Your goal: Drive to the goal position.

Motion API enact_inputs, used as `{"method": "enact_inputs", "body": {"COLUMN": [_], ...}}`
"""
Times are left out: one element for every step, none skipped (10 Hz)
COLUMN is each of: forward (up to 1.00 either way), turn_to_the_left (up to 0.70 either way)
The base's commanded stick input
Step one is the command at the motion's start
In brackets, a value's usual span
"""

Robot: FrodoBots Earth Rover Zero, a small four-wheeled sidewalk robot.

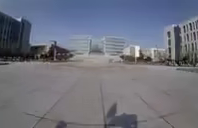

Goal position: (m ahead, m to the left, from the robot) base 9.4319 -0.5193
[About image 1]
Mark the low pale building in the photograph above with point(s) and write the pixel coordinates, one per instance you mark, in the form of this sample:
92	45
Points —
152	53

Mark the low dark building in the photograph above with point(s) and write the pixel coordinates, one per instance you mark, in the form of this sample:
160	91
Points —
58	51

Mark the small white building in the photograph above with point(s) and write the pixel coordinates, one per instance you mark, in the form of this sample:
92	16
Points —
131	50

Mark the dark glass building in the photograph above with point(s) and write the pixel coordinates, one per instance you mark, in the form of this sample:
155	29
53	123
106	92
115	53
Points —
5	33

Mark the white layered building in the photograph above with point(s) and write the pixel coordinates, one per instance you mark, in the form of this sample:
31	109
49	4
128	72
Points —
113	45

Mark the wide pale stairs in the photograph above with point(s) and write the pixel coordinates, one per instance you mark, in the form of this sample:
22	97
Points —
95	58

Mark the pale grey windowed building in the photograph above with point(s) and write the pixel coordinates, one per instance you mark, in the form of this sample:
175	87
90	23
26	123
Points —
193	36

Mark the pale paved plaza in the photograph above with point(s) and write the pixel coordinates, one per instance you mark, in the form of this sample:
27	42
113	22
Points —
87	86

